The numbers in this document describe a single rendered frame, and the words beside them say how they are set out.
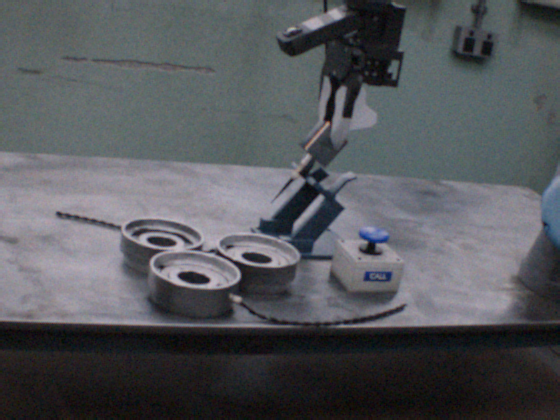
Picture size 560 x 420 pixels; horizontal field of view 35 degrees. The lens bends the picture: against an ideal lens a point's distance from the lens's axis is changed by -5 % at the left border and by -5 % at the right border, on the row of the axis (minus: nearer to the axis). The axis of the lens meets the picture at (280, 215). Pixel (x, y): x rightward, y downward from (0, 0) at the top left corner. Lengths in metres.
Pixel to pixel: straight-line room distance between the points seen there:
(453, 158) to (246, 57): 0.83
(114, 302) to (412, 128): 2.12
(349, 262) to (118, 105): 1.65
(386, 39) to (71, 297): 0.54
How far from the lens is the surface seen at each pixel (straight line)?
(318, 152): 1.26
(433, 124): 3.11
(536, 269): 1.35
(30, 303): 1.04
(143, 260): 1.13
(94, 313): 1.03
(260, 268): 1.12
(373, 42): 1.25
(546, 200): 1.17
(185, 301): 1.04
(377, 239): 1.19
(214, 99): 2.81
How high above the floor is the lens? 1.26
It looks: 19 degrees down
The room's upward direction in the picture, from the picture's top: 10 degrees clockwise
